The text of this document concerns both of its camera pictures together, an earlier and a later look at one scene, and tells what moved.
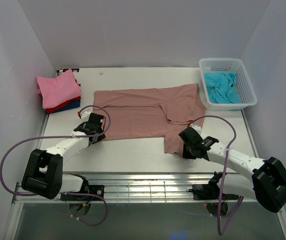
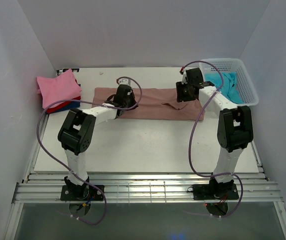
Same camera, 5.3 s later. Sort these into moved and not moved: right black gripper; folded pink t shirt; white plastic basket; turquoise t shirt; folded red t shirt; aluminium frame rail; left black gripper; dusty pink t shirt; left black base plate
Moved: right black gripper; left black gripper; dusty pink t shirt
Not moved: white plastic basket; folded red t shirt; left black base plate; aluminium frame rail; turquoise t shirt; folded pink t shirt
